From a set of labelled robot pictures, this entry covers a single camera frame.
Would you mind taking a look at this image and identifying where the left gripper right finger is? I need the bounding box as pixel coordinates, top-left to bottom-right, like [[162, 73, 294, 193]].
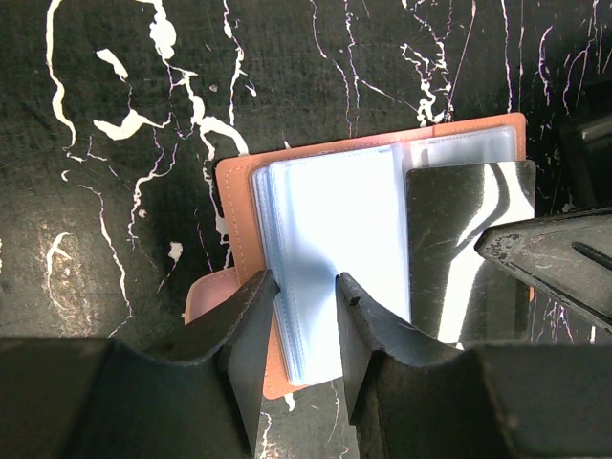
[[336, 273, 611, 458]]

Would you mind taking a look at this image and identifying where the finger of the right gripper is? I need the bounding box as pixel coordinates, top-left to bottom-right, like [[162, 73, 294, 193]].
[[474, 207, 611, 332]]

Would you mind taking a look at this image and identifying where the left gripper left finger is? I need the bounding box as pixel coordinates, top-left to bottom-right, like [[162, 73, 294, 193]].
[[1, 271, 278, 458]]

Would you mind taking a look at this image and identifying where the black card box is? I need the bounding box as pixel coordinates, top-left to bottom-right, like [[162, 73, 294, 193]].
[[559, 114, 611, 208]]

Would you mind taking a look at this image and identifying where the pink leather card holder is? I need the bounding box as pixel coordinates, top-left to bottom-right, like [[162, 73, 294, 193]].
[[185, 113, 527, 400]]

